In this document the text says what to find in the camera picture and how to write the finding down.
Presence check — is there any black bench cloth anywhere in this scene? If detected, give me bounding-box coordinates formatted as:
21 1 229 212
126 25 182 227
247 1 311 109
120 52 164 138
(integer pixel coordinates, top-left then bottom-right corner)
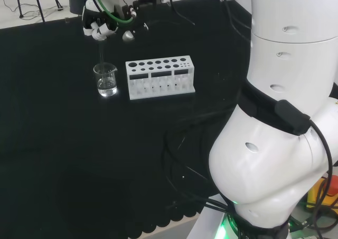
0 0 255 237

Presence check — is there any white test tube rack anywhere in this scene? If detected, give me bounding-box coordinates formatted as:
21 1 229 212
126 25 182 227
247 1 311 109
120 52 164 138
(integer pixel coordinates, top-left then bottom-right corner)
125 55 196 101

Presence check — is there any clear glass beaker with liquid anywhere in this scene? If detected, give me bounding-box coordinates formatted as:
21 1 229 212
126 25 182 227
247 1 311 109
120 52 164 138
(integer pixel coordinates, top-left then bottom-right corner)
93 62 118 97

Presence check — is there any clear glass rod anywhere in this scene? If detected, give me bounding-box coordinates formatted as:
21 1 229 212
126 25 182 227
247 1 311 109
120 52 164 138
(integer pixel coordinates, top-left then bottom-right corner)
98 38 110 89

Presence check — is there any black cable bundle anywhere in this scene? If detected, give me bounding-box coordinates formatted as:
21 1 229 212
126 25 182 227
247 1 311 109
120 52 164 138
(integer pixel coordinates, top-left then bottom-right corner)
163 111 240 220

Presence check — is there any black arm strap with connector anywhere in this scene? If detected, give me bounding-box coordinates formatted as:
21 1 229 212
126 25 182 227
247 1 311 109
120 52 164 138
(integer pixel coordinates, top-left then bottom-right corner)
238 82 312 135

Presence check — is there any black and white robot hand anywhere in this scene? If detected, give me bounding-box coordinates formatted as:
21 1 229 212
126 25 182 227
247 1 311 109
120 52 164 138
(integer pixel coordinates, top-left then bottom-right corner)
82 0 119 41

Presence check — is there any yellow stop button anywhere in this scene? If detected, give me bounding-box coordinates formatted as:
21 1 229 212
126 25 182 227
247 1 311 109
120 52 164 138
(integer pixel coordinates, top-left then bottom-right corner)
305 177 338 211

